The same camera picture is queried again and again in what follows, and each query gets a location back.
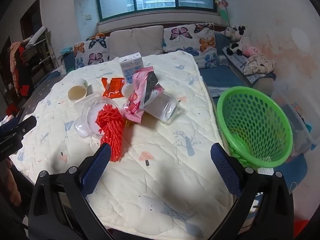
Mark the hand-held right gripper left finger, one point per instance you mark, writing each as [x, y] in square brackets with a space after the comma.
[97, 170]

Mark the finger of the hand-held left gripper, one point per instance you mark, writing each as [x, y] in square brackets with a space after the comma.
[20, 112]
[23, 126]

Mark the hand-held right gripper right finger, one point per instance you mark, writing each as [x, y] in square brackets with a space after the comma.
[225, 170]

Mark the red mesh net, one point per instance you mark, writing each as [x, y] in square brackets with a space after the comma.
[111, 130]

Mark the green plastic basket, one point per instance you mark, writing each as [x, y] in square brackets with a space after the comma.
[252, 130]

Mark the clear round plastic container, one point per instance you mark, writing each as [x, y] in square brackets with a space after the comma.
[91, 112]

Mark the pink snack packet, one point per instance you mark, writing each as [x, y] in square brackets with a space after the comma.
[136, 97]

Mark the person's left hand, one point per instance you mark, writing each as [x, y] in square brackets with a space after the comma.
[13, 182]

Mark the red box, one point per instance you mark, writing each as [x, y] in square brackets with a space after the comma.
[11, 110]

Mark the hanging red orange clothes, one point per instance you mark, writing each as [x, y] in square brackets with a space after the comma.
[20, 75]

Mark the paper cup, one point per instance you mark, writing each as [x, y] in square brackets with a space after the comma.
[76, 92]

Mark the metal shelf rack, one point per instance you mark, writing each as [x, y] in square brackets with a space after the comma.
[37, 55]

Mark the white quilted printed blanket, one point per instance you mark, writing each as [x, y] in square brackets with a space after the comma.
[162, 170]

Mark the teal cloth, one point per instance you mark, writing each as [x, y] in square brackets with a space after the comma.
[67, 50]

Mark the orange snack packet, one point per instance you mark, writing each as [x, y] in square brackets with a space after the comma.
[113, 87]

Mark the round white lidded tub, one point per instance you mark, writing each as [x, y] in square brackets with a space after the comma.
[128, 91]

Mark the clear plastic storage box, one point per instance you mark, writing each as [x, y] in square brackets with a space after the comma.
[297, 125]

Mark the blue sofa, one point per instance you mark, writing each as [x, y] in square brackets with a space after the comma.
[222, 77]

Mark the small butterfly print cushion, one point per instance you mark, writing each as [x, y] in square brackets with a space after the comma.
[92, 52]

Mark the dark doorway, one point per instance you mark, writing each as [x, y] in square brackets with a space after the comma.
[31, 17]

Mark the white milk carton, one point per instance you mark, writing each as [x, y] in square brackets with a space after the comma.
[130, 67]

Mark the spotted cream cloth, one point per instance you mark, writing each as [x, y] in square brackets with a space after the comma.
[261, 63]

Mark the pink plush toy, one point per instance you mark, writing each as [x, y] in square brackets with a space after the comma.
[251, 51]

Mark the black and white plush toy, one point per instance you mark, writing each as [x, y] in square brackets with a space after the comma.
[237, 40]

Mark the plain grey cushion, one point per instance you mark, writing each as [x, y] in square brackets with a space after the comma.
[136, 42]

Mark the large butterfly print cushion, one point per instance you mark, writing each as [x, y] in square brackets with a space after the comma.
[190, 40]

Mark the colourful pinwheel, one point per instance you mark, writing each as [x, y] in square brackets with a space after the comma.
[221, 3]

